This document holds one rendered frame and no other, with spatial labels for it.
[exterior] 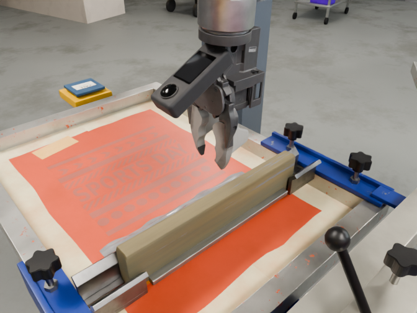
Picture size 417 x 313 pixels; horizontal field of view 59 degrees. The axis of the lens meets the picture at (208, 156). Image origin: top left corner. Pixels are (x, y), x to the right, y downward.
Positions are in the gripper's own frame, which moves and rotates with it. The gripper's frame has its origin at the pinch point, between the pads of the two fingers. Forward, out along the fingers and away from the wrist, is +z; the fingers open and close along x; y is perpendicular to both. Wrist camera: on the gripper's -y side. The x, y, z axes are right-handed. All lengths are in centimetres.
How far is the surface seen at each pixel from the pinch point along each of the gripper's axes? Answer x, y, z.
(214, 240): -5.4, -2.8, 12.9
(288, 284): -19.0, 0.1, 12.9
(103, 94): 69, 14, 20
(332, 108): 111, 240, 115
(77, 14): 535, 195, 119
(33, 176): 38.0, -19.0, 18.7
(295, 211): -7.4, 17.2, 16.7
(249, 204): -3.9, 7.0, 11.6
